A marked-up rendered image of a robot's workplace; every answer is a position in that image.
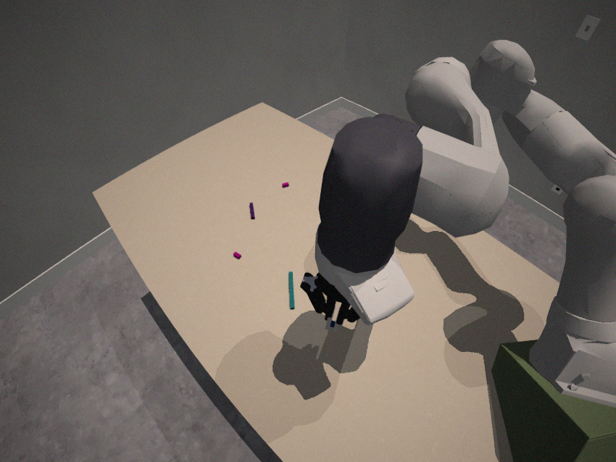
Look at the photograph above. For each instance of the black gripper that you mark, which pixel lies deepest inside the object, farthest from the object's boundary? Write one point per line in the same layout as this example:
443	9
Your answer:
312	286

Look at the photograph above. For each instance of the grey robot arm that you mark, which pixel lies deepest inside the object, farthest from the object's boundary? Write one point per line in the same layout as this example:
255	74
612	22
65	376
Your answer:
373	179

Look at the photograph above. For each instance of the turquoise rod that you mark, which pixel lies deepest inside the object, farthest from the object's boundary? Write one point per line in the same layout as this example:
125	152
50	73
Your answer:
291	286

